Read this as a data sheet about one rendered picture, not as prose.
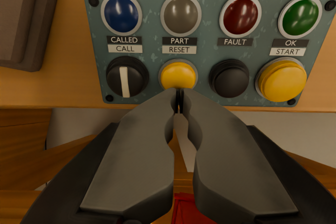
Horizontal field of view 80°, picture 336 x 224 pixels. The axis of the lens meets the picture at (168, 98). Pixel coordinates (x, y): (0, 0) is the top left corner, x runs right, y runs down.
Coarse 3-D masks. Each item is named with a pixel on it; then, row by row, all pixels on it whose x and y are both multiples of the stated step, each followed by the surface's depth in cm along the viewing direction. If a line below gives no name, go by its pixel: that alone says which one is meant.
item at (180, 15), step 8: (176, 0) 11; (184, 0) 11; (168, 8) 12; (176, 8) 11; (184, 8) 11; (192, 8) 12; (168, 16) 12; (176, 16) 12; (184, 16) 12; (192, 16) 12; (168, 24) 12; (176, 24) 12; (184, 24) 12; (192, 24) 12; (176, 32) 12; (184, 32) 12
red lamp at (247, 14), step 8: (240, 0) 11; (248, 0) 11; (232, 8) 12; (240, 8) 11; (248, 8) 11; (256, 8) 12; (224, 16) 12; (232, 16) 12; (240, 16) 12; (248, 16) 12; (256, 16) 12; (224, 24) 12; (232, 24) 12; (240, 24) 12; (248, 24) 12; (232, 32) 12; (240, 32) 12
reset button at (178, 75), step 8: (168, 64) 13; (176, 64) 13; (184, 64) 13; (168, 72) 13; (176, 72) 13; (184, 72) 13; (192, 72) 13; (168, 80) 14; (176, 80) 13; (184, 80) 13; (192, 80) 14
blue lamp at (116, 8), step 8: (112, 0) 11; (120, 0) 11; (128, 0) 11; (104, 8) 12; (112, 8) 12; (120, 8) 12; (128, 8) 12; (136, 8) 12; (104, 16) 12; (112, 16) 12; (120, 16) 12; (128, 16) 12; (136, 16) 12; (112, 24) 12; (120, 24) 12; (128, 24) 12
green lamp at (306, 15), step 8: (304, 0) 11; (288, 8) 12; (296, 8) 11; (304, 8) 11; (312, 8) 11; (288, 16) 12; (296, 16) 12; (304, 16) 12; (312, 16) 12; (288, 24) 12; (296, 24) 12; (304, 24) 12; (312, 24) 12; (288, 32) 12; (296, 32) 12; (304, 32) 12
